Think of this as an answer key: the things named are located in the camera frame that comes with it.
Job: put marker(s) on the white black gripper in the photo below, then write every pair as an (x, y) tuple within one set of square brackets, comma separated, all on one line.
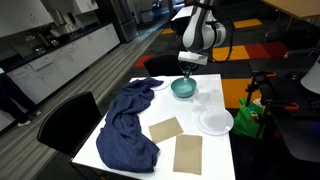
[(192, 58)]

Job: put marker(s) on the green marker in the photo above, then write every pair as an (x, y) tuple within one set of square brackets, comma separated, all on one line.
[(187, 77)]

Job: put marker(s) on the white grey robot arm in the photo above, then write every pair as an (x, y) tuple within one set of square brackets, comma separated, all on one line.
[(203, 32)]

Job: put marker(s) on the green bowl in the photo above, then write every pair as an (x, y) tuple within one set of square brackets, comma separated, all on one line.
[(183, 87)]

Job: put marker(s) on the black chair far side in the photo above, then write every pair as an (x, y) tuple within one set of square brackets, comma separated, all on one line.
[(163, 65)]

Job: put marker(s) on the black chair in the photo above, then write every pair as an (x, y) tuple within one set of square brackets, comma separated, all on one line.
[(68, 126), (163, 65)]

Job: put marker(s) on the white far table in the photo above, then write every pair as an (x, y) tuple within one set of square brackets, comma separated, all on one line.
[(184, 12)]

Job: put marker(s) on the large clear plastic plate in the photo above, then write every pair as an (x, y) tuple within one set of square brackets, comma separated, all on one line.
[(215, 121)]

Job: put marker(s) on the small brown cardboard square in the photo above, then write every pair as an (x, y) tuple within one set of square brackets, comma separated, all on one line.
[(165, 130)]

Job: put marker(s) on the green bag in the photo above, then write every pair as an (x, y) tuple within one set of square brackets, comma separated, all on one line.
[(246, 120)]

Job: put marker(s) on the large brown cardboard sheet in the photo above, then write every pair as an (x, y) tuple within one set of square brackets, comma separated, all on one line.
[(188, 154)]

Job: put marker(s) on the steel refrigerator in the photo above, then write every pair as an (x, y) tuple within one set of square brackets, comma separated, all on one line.
[(124, 21)]

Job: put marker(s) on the blue knitted cloth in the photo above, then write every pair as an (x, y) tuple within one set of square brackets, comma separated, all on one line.
[(121, 144)]

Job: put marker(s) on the black chair near side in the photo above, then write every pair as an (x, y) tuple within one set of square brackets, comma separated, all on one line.
[(68, 126)]

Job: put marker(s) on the white kitchen cabinets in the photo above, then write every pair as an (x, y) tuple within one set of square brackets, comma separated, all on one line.
[(41, 77)]

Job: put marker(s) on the person in dark clothes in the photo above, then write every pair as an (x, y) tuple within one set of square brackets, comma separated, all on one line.
[(10, 95)]

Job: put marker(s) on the black clamp stand orange handles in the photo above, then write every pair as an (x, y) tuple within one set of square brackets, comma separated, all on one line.
[(261, 77)]

